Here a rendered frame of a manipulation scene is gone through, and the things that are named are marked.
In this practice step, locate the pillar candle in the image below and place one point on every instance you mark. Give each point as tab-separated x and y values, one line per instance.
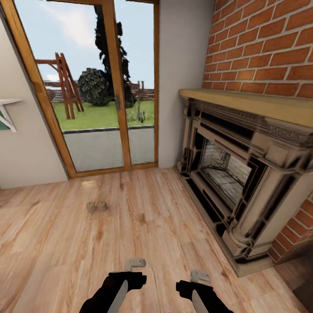
102	206
91	207

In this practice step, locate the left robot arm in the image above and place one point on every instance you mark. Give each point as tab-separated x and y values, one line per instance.
115	287

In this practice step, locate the shelf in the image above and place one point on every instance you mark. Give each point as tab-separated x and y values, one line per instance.
5	121

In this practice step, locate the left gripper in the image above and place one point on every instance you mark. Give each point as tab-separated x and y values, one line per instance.
136	280

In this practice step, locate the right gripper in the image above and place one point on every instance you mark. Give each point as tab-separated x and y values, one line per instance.
184	288

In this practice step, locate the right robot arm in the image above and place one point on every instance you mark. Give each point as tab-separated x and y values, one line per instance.
203	297

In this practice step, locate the door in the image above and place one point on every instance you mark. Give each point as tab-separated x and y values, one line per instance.
94	66

